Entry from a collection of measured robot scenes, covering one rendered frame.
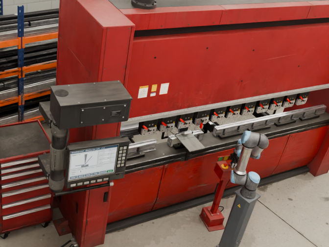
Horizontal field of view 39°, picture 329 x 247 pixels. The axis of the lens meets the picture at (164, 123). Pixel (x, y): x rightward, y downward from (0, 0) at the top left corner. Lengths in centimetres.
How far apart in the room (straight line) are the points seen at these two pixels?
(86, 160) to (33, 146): 101
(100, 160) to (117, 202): 124
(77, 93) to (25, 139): 128
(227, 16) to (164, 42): 62
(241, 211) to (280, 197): 140
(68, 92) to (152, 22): 95
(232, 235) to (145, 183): 100
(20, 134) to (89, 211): 94
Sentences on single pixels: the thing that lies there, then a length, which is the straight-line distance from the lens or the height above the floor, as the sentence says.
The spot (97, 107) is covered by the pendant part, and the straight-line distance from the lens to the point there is 306.
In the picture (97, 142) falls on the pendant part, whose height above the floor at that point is 160.
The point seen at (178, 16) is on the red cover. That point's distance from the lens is 375.
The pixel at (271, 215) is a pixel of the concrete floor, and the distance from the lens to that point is 552.
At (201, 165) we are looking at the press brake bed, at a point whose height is 63.
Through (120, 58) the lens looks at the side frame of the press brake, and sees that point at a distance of 340.
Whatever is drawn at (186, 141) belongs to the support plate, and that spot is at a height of 100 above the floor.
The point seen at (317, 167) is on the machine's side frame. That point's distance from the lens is 629.
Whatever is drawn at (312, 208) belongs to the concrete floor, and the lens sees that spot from 587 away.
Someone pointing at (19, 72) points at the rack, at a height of 101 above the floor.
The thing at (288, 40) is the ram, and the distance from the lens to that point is 475.
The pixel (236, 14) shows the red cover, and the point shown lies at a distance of 411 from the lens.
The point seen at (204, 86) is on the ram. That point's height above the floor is 155.
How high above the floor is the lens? 356
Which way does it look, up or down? 34 degrees down
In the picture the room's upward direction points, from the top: 12 degrees clockwise
